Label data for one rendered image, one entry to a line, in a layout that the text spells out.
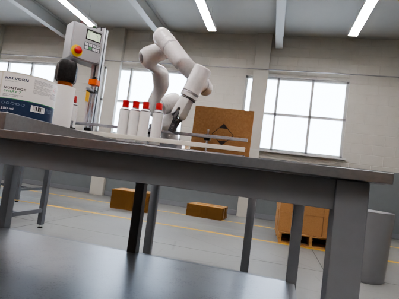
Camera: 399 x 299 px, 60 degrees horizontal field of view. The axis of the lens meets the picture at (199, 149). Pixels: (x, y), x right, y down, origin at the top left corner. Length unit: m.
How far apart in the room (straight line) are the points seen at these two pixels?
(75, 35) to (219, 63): 5.66
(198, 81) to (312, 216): 3.43
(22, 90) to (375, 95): 6.72
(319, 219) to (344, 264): 4.03
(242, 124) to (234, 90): 5.49
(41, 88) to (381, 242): 2.97
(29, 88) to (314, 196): 0.91
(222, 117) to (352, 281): 1.18
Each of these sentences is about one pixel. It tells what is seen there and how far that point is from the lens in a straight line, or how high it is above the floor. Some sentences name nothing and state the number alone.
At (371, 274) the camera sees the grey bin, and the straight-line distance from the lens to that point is 3.50.
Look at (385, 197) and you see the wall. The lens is 7.23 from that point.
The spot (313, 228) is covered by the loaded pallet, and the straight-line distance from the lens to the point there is 4.77.
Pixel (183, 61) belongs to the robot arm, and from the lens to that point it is 1.70.
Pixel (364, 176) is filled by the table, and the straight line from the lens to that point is 0.70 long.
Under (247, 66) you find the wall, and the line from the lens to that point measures 7.34.
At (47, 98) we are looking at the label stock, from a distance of 1.26.
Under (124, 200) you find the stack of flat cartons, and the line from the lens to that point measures 5.86.
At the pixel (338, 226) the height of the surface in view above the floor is 0.72.
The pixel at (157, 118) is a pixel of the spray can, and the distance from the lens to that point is 1.63.
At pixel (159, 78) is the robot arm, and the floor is 1.29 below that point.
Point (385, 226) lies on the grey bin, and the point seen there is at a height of 0.51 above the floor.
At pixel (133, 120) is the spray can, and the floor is 0.99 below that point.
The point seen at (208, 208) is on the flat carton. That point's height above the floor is 0.17.
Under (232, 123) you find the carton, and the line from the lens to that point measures 1.74.
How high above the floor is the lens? 0.79
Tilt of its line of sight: 3 degrees up
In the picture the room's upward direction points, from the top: 7 degrees clockwise
